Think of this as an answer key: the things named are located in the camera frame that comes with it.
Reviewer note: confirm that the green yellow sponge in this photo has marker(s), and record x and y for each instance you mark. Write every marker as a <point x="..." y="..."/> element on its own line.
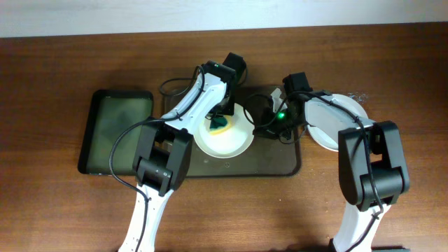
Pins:
<point x="219" y="125"/>

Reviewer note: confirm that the grey plate yellow stain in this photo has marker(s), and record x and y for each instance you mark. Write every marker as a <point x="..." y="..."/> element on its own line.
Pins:
<point x="350" y="105"/>

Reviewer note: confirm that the white plate yellow stain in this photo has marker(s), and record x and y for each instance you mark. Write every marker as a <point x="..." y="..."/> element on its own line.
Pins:
<point x="324" y="141"/>

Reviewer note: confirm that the black water tray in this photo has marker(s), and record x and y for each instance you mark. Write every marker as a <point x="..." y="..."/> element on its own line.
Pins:
<point x="111" y="113"/>

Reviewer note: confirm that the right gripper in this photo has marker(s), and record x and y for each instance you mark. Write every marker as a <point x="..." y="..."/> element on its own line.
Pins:
<point x="269" y="129"/>

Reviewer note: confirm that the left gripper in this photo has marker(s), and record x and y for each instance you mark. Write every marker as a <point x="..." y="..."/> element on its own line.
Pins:
<point x="229" y="111"/>

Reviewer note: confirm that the large brown serving tray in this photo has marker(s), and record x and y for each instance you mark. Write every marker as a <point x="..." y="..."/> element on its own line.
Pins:
<point x="264" y="157"/>

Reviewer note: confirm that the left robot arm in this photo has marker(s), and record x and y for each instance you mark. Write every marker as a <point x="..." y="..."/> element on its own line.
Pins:
<point x="162" y="156"/>

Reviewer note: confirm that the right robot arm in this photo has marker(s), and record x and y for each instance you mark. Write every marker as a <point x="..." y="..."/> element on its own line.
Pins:
<point x="372" y="169"/>

